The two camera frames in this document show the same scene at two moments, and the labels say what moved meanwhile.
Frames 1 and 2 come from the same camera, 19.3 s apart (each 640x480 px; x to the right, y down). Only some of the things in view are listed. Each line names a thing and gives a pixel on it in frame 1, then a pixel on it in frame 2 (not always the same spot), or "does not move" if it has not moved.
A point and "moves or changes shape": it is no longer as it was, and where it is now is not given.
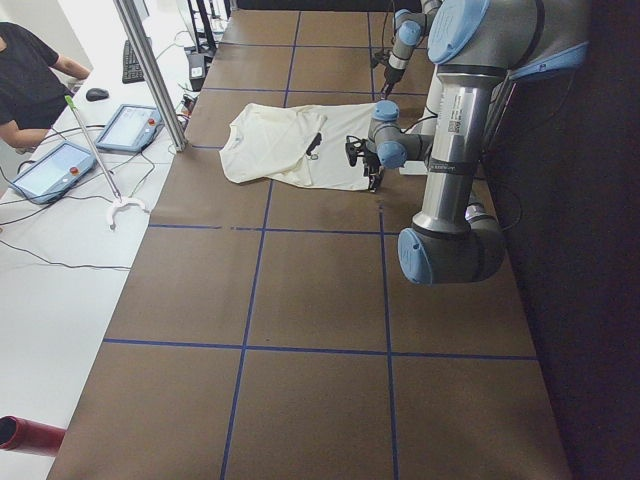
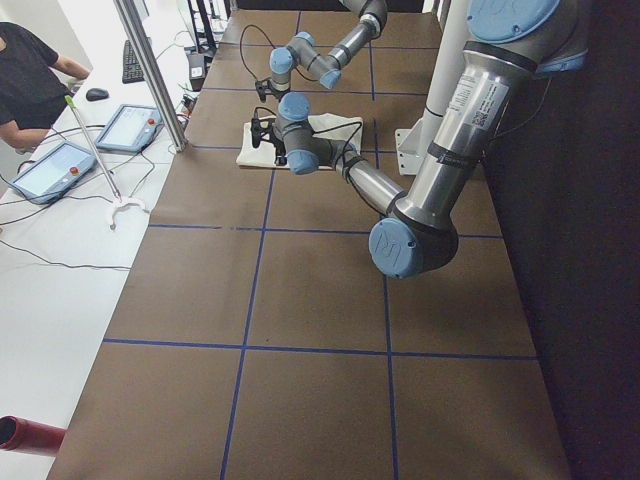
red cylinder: (26, 436) does not move
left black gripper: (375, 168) -> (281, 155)
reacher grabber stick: (118, 202) does not move
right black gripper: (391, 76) -> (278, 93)
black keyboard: (131, 69) does not move
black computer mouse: (95, 94) does not move
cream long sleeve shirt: (303, 145) moves or changes shape
